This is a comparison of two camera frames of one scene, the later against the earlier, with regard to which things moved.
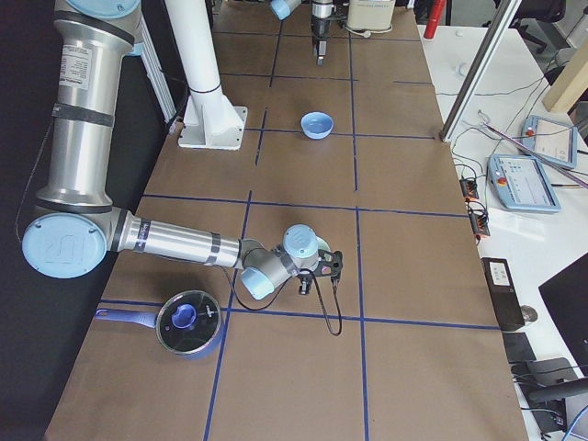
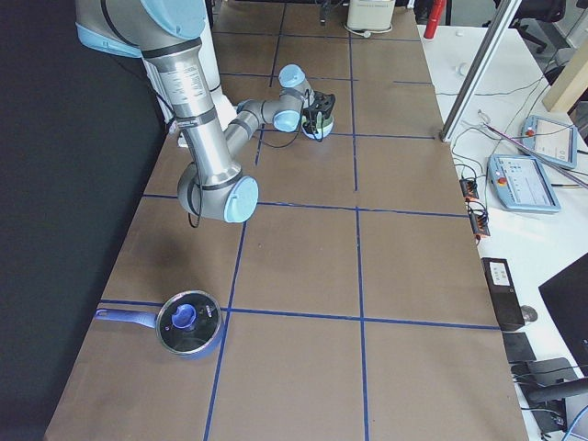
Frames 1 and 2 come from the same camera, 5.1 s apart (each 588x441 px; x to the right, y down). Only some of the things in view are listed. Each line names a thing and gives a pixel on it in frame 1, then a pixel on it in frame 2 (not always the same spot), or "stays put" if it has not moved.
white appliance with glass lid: x=367 y=16 stays put
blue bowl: x=316 y=125 stays put
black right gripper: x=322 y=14 -> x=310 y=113
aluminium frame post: x=480 y=71 stays put
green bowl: x=322 y=244 -> x=325 y=122
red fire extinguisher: x=435 y=11 stays put
